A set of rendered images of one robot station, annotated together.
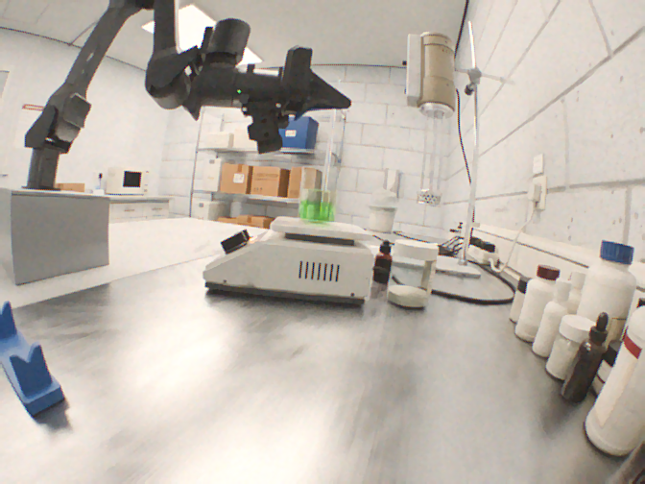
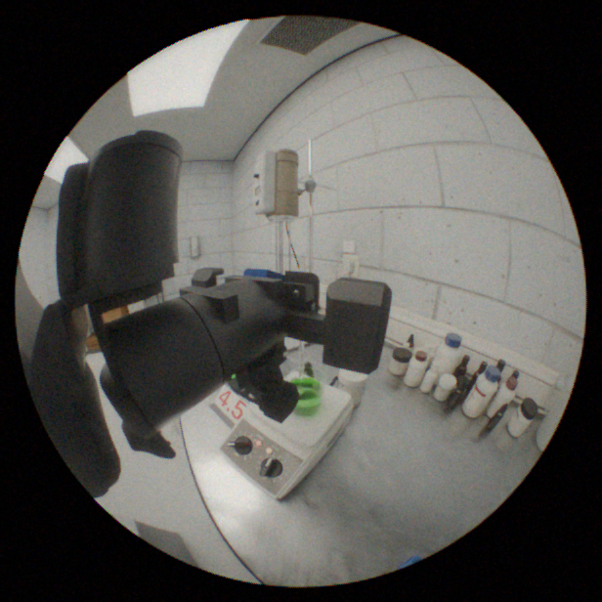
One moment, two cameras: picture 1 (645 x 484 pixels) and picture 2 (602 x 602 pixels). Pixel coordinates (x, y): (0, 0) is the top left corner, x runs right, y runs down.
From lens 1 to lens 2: 0.36 m
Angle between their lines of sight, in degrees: 48
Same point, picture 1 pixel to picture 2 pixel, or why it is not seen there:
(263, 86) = (267, 342)
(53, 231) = not seen: outside the picture
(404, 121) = (199, 199)
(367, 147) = not seen: hidden behind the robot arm
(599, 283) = (451, 359)
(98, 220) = (157, 538)
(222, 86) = (201, 394)
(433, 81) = (286, 195)
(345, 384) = (415, 467)
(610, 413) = (476, 409)
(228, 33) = (145, 193)
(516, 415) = (450, 427)
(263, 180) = not seen: hidden behind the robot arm
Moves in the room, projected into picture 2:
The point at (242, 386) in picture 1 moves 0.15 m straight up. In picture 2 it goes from (408, 501) to (469, 461)
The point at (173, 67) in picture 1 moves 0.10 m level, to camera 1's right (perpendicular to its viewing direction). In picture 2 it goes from (67, 443) to (298, 349)
